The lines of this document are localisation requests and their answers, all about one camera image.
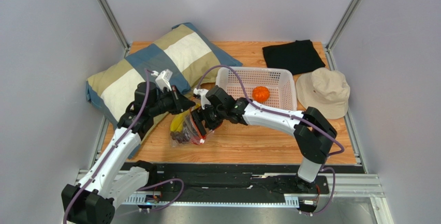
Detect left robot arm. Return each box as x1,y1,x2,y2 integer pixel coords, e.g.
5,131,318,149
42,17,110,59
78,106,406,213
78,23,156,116
61,82,196,223

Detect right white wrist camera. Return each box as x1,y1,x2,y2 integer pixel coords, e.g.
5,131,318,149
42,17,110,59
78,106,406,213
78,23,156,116
193,88,211,109

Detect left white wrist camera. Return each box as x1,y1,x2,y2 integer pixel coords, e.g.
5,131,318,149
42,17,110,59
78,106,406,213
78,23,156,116
152,69,173,92

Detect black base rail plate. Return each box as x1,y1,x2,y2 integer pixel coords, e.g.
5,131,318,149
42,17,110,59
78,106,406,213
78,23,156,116
117,162,366,204

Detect orange fake pumpkin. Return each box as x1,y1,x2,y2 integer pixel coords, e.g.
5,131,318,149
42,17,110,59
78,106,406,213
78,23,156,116
252,86,271,103

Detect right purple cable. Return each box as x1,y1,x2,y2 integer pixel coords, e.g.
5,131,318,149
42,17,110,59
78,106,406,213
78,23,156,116
195,65,345,216

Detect yellow fake banana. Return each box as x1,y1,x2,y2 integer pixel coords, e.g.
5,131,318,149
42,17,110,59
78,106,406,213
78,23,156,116
170,103,200,132

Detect clear zip top bag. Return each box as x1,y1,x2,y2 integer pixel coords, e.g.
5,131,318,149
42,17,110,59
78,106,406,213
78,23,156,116
169,104,214,147

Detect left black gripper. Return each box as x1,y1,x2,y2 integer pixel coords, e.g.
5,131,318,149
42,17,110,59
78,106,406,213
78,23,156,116
149,85,196,117

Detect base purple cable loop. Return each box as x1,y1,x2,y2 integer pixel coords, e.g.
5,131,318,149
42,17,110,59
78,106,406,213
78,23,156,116
144,178,187,212

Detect black folded cloth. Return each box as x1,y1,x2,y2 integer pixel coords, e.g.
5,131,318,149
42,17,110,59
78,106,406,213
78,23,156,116
262,40,325,75

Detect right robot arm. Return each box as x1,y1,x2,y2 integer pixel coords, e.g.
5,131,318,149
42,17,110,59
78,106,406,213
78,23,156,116
191,86,337,192

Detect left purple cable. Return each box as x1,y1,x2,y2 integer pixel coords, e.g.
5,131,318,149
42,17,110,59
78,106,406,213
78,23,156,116
62,68,159,224

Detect beige bucket hat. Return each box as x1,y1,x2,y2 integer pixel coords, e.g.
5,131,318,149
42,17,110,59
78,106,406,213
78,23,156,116
296,68,350,120

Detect striped blue beige pillow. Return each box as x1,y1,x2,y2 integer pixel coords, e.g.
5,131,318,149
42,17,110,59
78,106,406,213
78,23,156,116
85,23,243,126

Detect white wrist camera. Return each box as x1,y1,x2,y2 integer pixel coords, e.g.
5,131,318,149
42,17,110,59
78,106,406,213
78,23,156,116
193,88,211,109
152,69,173,92

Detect white plastic perforated basket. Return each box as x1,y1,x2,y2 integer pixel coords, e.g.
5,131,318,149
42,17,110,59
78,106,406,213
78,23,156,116
216,67,298,111

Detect purple fake grapes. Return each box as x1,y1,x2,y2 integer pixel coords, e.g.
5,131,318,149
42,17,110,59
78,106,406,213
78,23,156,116
170,122,204,145

